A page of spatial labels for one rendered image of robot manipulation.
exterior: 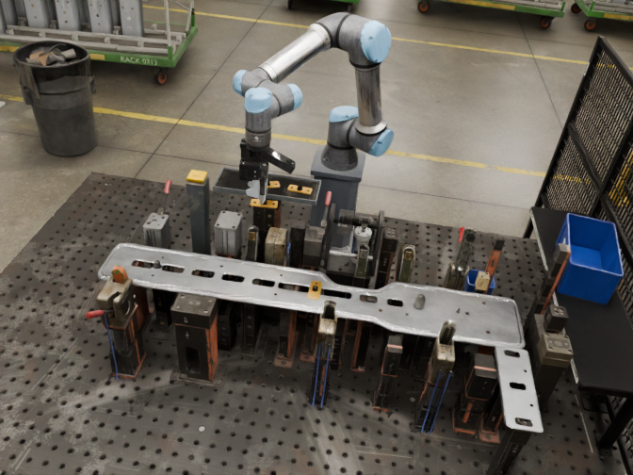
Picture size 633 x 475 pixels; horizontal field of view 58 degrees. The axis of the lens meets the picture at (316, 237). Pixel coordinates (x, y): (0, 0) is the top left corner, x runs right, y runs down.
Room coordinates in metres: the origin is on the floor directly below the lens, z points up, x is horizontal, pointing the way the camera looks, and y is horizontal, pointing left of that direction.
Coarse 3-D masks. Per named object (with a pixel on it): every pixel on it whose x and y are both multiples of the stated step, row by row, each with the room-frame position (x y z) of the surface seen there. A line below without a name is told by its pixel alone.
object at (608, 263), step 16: (576, 224) 1.72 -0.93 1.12; (592, 224) 1.71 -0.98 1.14; (608, 224) 1.70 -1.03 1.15; (560, 240) 1.67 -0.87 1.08; (576, 240) 1.72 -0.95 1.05; (592, 240) 1.70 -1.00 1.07; (608, 240) 1.67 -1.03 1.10; (576, 256) 1.65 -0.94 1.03; (592, 256) 1.66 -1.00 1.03; (608, 256) 1.60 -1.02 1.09; (576, 272) 1.44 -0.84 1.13; (592, 272) 1.43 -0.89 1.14; (608, 272) 1.42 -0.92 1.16; (560, 288) 1.45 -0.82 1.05; (576, 288) 1.43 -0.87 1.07; (592, 288) 1.42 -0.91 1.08; (608, 288) 1.41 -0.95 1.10
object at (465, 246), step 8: (464, 232) 1.49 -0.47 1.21; (472, 232) 1.50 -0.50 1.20; (464, 240) 1.50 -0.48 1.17; (472, 240) 1.46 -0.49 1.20; (464, 248) 1.49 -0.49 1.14; (464, 256) 1.49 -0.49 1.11; (456, 264) 1.47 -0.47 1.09; (464, 264) 1.48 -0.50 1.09; (456, 272) 1.47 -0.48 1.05; (464, 272) 1.47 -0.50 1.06
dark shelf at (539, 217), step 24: (552, 216) 1.90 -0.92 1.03; (552, 240) 1.74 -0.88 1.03; (576, 312) 1.36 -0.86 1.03; (600, 312) 1.37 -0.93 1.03; (624, 312) 1.38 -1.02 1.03; (576, 336) 1.25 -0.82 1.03; (600, 336) 1.26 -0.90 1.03; (624, 336) 1.27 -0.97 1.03; (576, 360) 1.15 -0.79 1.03; (600, 360) 1.16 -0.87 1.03; (624, 360) 1.17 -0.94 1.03; (576, 384) 1.08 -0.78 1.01; (600, 384) 1.07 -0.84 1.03; (624, 384) 1.08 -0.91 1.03
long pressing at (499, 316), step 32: (128, 256) 1.45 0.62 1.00; (160, 256) 1.47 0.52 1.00; (192, 256) 1.48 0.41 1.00; (160, 288) 1.32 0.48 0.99; (192, 288) 1.33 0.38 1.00; (224, 288) 1.34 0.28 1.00; (256, 288) 1.36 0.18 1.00; (352, 288) 1.40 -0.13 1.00; (384, 288) 1.41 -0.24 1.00; (416, 288) 1.43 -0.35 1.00; (448, 288) 1.44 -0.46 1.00; (384, 320) 1.27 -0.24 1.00; (416, 320) 1.28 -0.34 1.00; (480, 320) 1.31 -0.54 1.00; (512, 320) 1.32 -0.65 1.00
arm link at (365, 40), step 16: (352, 16) 1.89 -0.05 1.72; (336, 32) 1.86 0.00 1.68; (352, 32) 1.83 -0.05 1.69; (368, 32) 1.80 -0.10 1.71; (384, 32) 1.83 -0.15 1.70; (352, 48) 1.82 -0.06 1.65; (368, 48) 1.78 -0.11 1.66; (384, 48) 1.83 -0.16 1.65; (352, 64) 1.84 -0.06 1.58; (368, 64) 1.82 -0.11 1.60; (368, 80) 1.85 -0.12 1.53; (368, 96) 1.87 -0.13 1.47; (368, 112) 1.88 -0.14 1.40; (352, 128) 1.96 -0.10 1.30; (368, 128) 1.90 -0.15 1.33; (384, 128) 1.92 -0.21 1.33; (352, 144) 1.95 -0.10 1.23; (368, 144) 1.90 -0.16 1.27; (384, 144) 1.92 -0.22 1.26
